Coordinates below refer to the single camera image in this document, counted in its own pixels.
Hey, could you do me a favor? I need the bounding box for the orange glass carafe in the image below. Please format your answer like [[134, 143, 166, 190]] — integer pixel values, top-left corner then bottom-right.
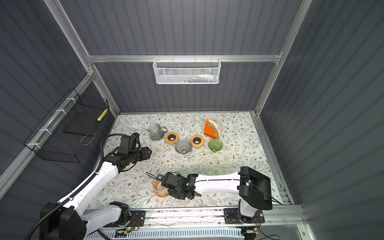
[[152, 180, 169, 198]]

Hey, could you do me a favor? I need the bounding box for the grey glass dripper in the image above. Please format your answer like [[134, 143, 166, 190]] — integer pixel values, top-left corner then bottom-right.
[[175, 139, 193, 155]]

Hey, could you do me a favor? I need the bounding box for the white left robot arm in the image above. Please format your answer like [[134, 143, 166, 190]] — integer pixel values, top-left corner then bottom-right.
[[38, 133, 152, 240]]

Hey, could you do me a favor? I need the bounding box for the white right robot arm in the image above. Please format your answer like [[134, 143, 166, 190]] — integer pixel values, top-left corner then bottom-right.
[[156, 167, 273, 218]]

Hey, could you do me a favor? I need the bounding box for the green glass dripper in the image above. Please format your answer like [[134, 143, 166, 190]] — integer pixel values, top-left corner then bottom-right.
[[208, 139, 224, 153]]

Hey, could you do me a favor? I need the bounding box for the orange coffee filter box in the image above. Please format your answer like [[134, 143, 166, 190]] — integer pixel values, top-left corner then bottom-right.
[[204, 120, 221, 139]]

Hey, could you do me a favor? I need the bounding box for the grey glass carafe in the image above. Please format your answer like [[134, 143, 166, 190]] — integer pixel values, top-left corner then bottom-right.
[[148, 124, 168, 141]]

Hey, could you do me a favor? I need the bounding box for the yellow marker pen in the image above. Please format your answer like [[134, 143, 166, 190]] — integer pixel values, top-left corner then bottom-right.
[[97, 108, 109, 122]]

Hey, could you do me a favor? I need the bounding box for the black flat pad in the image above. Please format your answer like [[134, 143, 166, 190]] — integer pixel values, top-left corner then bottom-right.
[[63, 113, 102, 137]]

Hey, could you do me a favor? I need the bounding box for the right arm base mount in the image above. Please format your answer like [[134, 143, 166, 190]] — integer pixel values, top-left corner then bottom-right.
[[224, 208, 265, 225]]

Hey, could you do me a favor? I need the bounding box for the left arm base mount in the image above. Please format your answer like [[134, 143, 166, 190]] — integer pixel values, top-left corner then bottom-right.
[[105, 201, 146, 228]]

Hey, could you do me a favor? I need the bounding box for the black wire basket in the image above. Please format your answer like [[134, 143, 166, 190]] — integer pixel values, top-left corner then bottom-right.
[[24, 89, 109, 164]]

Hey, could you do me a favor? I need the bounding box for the white wire basket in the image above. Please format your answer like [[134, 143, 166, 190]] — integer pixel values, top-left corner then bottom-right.
[[153, 59, 222, 85]]

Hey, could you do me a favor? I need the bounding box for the black corrugated cable conduit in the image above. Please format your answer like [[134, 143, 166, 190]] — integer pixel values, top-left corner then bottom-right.
[[23, 133, 133, 240]]

